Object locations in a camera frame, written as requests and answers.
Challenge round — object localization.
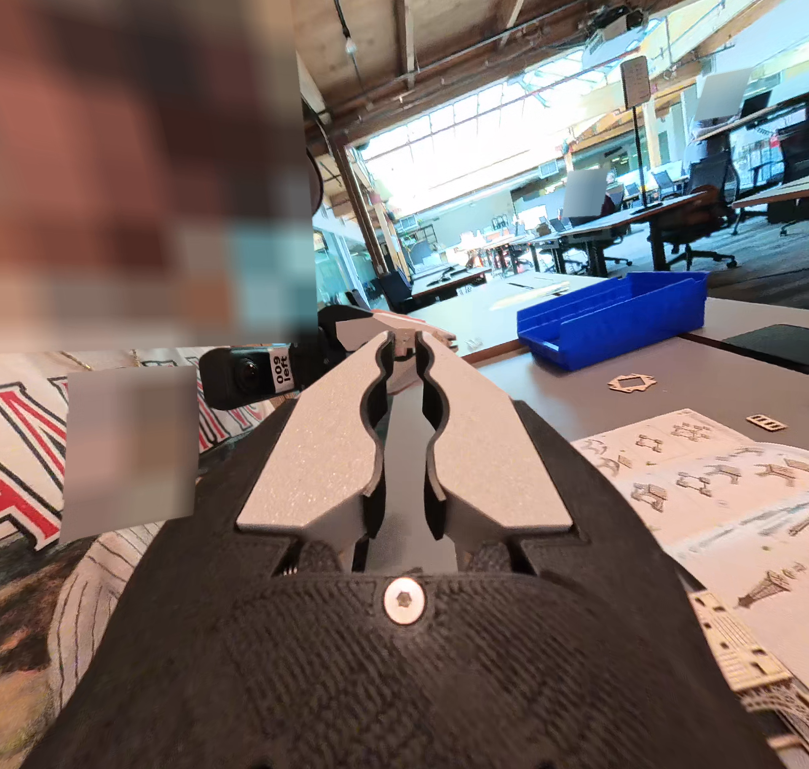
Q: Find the black office chair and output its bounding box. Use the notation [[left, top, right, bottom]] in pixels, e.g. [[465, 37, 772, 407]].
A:
[[667, 149, 740, 272]]

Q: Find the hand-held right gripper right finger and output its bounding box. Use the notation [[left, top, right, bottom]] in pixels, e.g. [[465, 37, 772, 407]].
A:
[[416, 330, 575, 541]]

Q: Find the folded paper instruction sheet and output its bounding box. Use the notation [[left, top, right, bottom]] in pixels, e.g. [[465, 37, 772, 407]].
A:
[[572, 409, 809, 688]]

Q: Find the large blue storage bin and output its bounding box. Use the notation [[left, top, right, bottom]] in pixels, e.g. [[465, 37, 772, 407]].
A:
[[517, 271, 709, 371]]

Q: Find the white desk with wooden edge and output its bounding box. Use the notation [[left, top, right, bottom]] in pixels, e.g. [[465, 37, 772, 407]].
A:
[[404, 272, 611, 358]]

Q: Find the black flat pad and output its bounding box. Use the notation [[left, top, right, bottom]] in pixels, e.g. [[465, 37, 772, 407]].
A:
[[722, 324, 809, 367]]

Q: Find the wooden tower base model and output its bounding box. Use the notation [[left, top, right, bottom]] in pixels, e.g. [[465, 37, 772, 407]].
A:
[[686, 592, 809, 751]]

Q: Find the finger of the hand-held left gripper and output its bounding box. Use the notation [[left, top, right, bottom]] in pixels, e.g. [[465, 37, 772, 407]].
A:
[[335, 310, 458, 359], [386, 355, 422, 398]]

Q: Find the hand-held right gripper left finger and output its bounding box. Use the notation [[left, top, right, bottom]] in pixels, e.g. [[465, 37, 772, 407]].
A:
[[236, 330, 396, 539]]

